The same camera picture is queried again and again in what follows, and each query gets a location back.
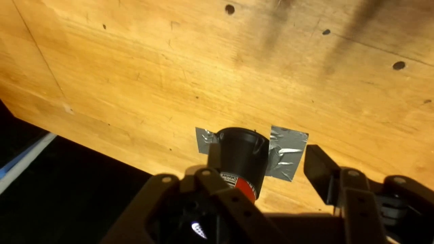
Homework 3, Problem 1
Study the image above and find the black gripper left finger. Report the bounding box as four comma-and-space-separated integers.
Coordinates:
101, 167, 291, 244

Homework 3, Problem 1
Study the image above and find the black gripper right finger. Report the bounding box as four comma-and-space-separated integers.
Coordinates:
303, 143, 434, 244

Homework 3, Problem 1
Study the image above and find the black cup with red label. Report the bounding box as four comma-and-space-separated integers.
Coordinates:
207, 126, 272, 203

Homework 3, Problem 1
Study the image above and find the white blue strip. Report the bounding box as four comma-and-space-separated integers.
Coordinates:
0, 131, 59, 195

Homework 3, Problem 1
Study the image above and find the grey duct tape piece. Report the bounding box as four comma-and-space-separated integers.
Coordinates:
265, 125, 311, 183
194, 126, 222, 156

